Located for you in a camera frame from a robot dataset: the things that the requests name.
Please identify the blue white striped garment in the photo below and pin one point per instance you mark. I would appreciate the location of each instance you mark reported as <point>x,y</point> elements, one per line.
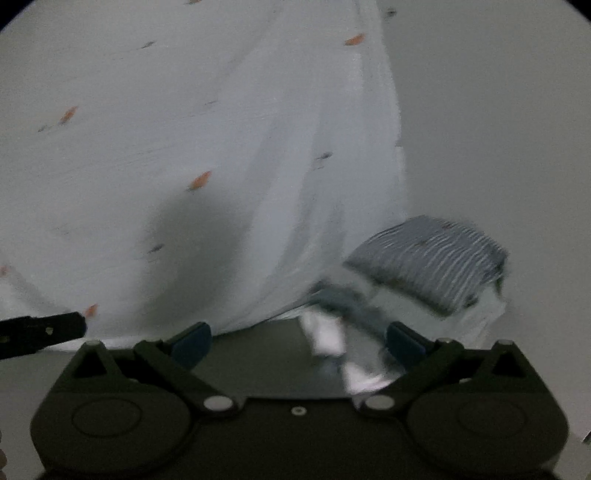
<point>429,258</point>

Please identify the small white garment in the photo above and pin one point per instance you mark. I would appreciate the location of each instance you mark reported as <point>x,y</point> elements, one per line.
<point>330,337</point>

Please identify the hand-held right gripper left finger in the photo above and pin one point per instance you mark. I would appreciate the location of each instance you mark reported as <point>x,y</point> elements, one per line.
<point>194,344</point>

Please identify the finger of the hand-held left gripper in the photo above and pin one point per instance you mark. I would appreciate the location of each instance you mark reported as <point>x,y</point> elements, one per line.
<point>46,330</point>

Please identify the grey-blue garment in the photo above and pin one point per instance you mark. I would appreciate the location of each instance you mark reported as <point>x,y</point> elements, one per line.
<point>351,304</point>

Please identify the white cloth with orange prints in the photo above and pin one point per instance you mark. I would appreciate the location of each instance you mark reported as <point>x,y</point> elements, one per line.
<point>184,115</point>

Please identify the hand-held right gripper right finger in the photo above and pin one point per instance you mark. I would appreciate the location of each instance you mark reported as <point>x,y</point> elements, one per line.
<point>401,344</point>

